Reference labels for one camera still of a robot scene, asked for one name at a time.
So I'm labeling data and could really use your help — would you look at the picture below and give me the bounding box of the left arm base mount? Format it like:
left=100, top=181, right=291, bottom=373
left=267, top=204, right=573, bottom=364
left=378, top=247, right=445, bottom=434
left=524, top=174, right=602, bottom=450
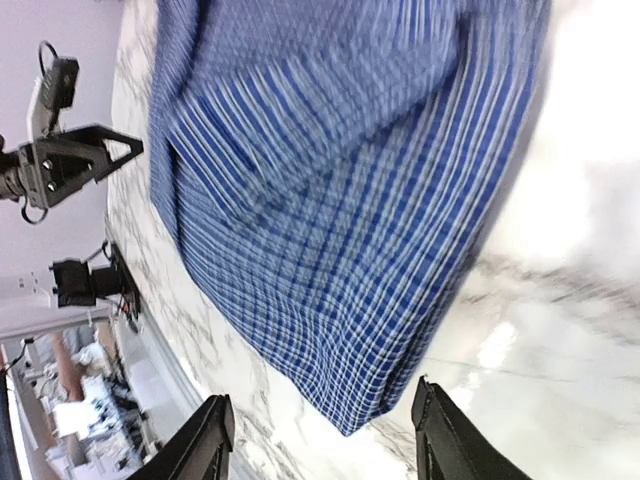
left=49, top=240, right=141, bottom=321

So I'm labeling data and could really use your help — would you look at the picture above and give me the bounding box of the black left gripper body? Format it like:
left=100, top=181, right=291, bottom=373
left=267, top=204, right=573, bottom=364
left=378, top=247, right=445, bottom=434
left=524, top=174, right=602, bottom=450
left=1, top=142, right=95, bottom=210

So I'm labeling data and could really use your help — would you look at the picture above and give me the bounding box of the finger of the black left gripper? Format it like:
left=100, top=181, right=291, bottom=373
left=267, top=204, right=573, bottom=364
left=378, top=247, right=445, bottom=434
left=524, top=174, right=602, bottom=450
left=48, top=124, right=144, bottom=183

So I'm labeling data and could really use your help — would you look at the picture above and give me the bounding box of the blue plaid button shirt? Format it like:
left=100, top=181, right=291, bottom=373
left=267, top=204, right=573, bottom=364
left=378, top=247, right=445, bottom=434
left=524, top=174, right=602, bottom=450
left=149, top=1, right=551, bottom=435

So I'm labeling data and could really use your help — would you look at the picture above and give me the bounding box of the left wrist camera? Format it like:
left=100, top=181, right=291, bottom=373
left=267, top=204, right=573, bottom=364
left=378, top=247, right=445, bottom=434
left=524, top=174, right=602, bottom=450
left=40, top=57, right=79, bottom=111

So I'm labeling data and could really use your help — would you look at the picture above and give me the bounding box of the aluminium front rail frame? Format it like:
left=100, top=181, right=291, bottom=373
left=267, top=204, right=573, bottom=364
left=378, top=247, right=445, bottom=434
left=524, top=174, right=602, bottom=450
left=114, top=309, right=211, bottom=441

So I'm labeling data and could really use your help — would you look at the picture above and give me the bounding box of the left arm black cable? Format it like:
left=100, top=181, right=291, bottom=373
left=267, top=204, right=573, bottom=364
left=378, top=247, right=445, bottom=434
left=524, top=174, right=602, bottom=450
left=19, top=40, right=59, bottom=226

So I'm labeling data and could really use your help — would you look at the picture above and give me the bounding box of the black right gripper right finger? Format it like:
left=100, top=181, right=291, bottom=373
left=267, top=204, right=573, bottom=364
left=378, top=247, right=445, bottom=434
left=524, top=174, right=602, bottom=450
left=411, top=377, right=530, bottom=480

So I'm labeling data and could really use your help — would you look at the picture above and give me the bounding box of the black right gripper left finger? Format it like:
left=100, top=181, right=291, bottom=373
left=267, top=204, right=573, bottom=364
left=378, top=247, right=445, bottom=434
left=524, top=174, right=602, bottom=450
left=129, top=395, right=235, bottom=480

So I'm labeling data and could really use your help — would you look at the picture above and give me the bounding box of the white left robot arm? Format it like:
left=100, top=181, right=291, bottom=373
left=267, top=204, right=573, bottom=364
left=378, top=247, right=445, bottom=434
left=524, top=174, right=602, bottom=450
left=1, top=79, right=144, bottom=212

